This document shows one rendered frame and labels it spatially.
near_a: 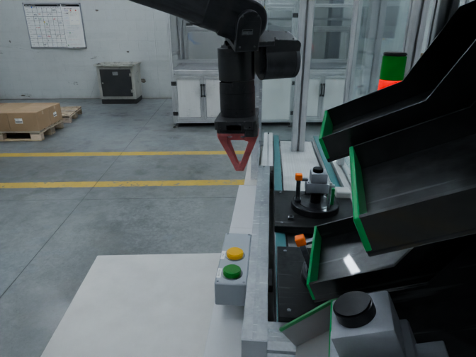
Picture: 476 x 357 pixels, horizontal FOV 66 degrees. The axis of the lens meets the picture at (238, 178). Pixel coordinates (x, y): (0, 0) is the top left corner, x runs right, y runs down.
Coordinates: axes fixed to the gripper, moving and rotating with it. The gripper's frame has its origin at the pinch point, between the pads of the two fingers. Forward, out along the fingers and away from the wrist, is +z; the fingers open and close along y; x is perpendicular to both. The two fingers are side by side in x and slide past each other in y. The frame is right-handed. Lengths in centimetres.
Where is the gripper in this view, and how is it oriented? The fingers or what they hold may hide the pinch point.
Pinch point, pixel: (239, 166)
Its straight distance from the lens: 63.5
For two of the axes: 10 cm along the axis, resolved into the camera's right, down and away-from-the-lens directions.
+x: -10.0, -0.1, 1.0
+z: 0.3, 9.2, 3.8
